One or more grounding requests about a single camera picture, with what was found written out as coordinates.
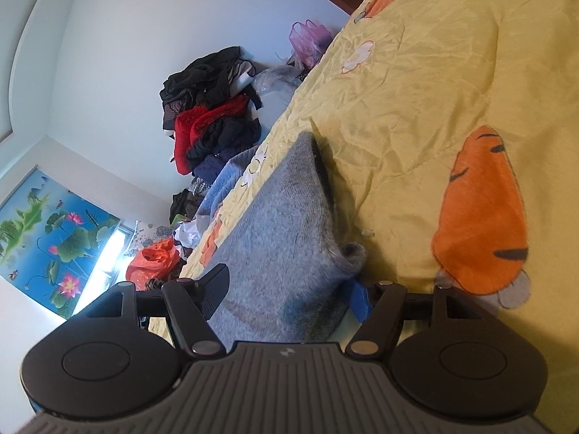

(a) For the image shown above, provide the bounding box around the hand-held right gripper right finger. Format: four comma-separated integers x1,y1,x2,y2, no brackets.
346,280,480,357

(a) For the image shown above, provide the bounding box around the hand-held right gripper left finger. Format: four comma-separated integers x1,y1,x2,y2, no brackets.
84,263,231,357

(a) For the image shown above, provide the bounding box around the grey sweater with navy sleeves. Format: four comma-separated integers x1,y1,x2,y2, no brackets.
199,131,368,344

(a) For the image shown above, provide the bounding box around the black clothes heap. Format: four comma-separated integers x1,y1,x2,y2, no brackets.
159,46,263,132

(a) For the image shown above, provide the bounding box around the white crumpled cloth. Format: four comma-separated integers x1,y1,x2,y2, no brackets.
173,219,204,249

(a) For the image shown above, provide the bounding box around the orange plastic bag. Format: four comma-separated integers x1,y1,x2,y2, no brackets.
126,237,182,290

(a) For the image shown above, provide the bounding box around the floral pillow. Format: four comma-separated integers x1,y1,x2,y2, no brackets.
122,221,175,258

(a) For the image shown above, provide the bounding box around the dark olive cloth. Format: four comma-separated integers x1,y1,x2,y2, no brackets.
170,188,202,226

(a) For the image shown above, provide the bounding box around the light blue knitted garment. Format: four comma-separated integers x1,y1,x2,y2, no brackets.
196,147,256,218

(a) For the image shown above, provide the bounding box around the window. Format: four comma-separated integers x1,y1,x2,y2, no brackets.
75,219,141,299

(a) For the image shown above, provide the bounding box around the navy blue garment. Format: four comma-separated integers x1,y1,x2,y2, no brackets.
192,153,229,179

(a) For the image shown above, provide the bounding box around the black padded jacket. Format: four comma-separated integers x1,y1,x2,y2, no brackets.
186,118,262,168

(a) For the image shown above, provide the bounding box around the red garment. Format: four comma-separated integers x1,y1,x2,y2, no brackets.
174,95,249,176

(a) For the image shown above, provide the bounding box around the lotus flower window blind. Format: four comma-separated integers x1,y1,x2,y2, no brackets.
0,167,121,319

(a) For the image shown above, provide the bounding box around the white grey garment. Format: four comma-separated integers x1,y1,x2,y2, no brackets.
228,60,258,98

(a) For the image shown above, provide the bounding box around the yellow printed bedspread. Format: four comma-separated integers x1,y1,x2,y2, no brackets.
147,0,579,432

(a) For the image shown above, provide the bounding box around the clear plastic bag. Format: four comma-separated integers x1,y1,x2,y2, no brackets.
253,64,301,100

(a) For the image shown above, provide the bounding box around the pink plastic bag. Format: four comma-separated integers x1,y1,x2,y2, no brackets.
289,20,334,68

